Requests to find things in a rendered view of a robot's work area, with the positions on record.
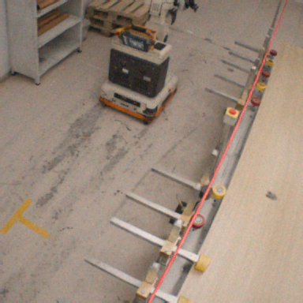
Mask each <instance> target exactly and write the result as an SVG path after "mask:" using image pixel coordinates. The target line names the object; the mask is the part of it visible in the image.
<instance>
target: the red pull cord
mask: <svg viewBox="0 0 303 303"><path fill-rule="evenodd" d="M283 12H284V11H282V14H283ZM282 14H281V16H282ZM281 16H280V18H279V21H280V19H281ZM278 26H279V22H278V24H277V26H276V29H275V32H274V34H273V36H272V40H271V42H272V41H273V38H274V37H275V33H276V30H277V27H278ZM271 42H270V44H269V46H268V47H269V48H270V46H271ZM269 48H268V49H267V53H268V51H269ZM267 53H266V54H265V56H264V60H263V61H262V62H263V63H262V65H261V67H260V70H259V72H258V74H257V77H256V79H255V81H254V82H255V83H254V85H253V87H252V88H251V92H250V94H249V97H248V98H247V102H246V104H245V105H244V107H243V109H242V112H241V116H240V118H239V119H238V122H237V124H236V126H235V128H234V132H233V134H232V136H231V138H230V141H229V143H228V145H227V147H226V150H225V151H224V153H223V156H222V158H221V159H220V161H219V165H218V167H217V169H216V171H215V173H214V175H213V177H212V179H211V182H210V184H209V186H208V188H207V189H206V191H205V193H204V195H203V197H202V200H201V202H200V204H199V206H198V208H197V210H196V212H195V214H194V216H193V218H192V219H191V221H190V223H189V225H188V227H187V229H186V231H185V234H184V236H183V238H182V240H181V242H180V244H179V245H178V247H177V248H176V250H175V252H174V255H173V256H172V258H171V259H170V262H169V264H168V265H167V267H166V270H165V271H164V273H163V275H162V277H161V279H160V280H159V283H158V284H157V286H156V288H155V289H154V291H153V293H152V294H151V296H150V298H149V300H148V302H147V303H151V302H152V300H153V298H154V296H155V294H156V293H157V291H158V289H159V288H160V285H161V284H162V282H163V280H164V279H165V277H166V274H167V272H168V271H169V269H170V266H171V265H172V263H173V261H174V258H175V257H176V255H177V254H178V250H179V249H180V247H181V246H182V245H183V243H184V241H185V238H186V236H187V234H188V232H189V230H190V228H191V225H192V224H193V221H194V219H195V218H196V217H197V214H198V212H199V210H200V208H201V206H202V204H203V202H204V199H205V197H206V196H207V194H208V191H209V189H210V188H211V185H212V183H213V181H214V180H215V177H216V175H217V173H218V171H219V168H220V167H221V165H222V161H223V159H224V157H225V155H226V153H227V151H228V148H229V146H230V144H231V142H232V140H233V138H234V133H235V131H236V129H237V127H238V125H239V122H240V120H241V118H242V116H243V113H244V110H245V108H246V107H247V105H248V101H249V98H250V96H251V94H252V91H253V89H254V87H255V85H256V81H257V79H258V78H259V74H260V71H261V69H262V67H263V65H264V61H265V59H266V57H267Z"/></svg>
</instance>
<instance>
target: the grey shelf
mask: <svg viewBox="0 0 303 303"><path fill-rule="evenodd" d="M36 1H37V0H6V2H5V4H6V16H7V18H6V19H7V28H8V39H9V53H10V61H11V66H12V69H11V70H12V75H13V76H15V75H16V73H15V72H14V71H17V72H18V73H22V74H24V75H25V76H29V77H31V78H32V79H36V85H37V86H40V81H39V76H40V75H42V74H43V73H45V72H46V71H47V70H48V69H49V68H50V67H51V66H53V65H55V64H56V63H58V62H59V61H61V60H62V59H63V58H64V57H66V56H67V55H69V54H70V53H72V52H73V51H74V50H75V49H77V48H78V47H79V51H78V52H79V53H80V52H82V50H81V43H82V31H83V30H82V20H83V9H84V0H59V1H57V2H55V3H53V4H51V5H49V6H47V7H45V8H43V9H41V10H37V9H36V6H37V5H36ZM32 7H33V8H32ZM56 9H59V10H60V15H62V14H63V13H66V12H67V13H68V14H69V17H68V18H67V19H65V20H64V21H62V22H61V23H59V24H56V25H55V26H54V27H52V28H50V29H48V30H47V31H45V32H44V33H43V34H41V35H40V36H38V37H37V35H38V33H37V20H38V19H40V18H41V17H43V16H45V15H47V14H48V13H51V12H53V11H55V10H56ZM32 33H33V34H32ZM79 36H80V42H79ZM32 38H33V39H32Z"/></svg>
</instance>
